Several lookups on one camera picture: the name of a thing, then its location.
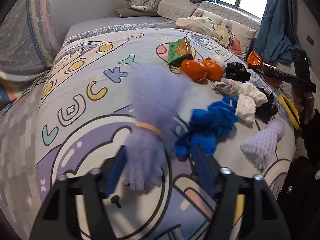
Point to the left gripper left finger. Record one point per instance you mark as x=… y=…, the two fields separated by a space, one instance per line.
x=58 y=217

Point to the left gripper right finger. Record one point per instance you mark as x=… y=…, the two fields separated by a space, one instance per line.
x=261 y=217

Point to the orange wrapper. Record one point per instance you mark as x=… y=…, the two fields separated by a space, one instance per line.
x=256 y=63

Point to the grey cloth bundle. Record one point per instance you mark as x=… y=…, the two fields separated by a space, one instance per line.
x=228 y=87

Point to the green snack packet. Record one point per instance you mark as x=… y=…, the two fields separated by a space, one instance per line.
x=179 y=50

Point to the purple fuzzy cloth bundle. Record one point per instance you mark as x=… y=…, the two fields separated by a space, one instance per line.
x=156 y=97

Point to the right forearm black sleeve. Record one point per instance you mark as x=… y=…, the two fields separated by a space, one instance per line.
x=310 y=134

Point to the yellow rimmed trash bin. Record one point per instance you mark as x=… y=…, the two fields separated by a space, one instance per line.
x=291 y=111

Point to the right hand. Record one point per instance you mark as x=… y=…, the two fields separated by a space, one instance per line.
x=303 y=102

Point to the right blue curtain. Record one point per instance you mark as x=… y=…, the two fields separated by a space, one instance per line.
x=278 y=32

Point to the black plastic bag lower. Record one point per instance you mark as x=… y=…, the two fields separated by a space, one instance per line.
x=267 y=110

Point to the white cloth bundle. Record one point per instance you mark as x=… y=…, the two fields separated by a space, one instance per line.
x=249 y=98

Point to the printed baby pillow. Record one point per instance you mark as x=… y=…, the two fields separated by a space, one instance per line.
x=241 y=37

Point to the purple knit bundle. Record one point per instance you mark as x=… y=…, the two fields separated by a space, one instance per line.
x=260 y=148

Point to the orange bag right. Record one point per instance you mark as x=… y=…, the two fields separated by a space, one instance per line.
x=214 y=70

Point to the orange bag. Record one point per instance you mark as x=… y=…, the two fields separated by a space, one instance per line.
x=214 y=70
x=194 y=70

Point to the small white bundle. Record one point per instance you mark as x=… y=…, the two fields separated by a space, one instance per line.
x=219 y=61

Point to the orange bag left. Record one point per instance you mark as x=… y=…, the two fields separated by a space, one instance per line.
x=194 y=70

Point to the blue crumpled cloth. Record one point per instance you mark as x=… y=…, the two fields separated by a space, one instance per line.
x=207 y=126

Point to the cream crumpled clothing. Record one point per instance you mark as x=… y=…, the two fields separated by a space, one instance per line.
x=205 y=26

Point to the cartoon print blanket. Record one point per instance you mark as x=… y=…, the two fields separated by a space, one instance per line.
x=86 y=114

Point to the striped cloth covered cabinet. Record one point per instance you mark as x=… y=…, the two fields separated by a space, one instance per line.
x=28 y=41

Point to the wall switch plate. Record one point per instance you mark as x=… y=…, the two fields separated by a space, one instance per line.
x=310 y=40

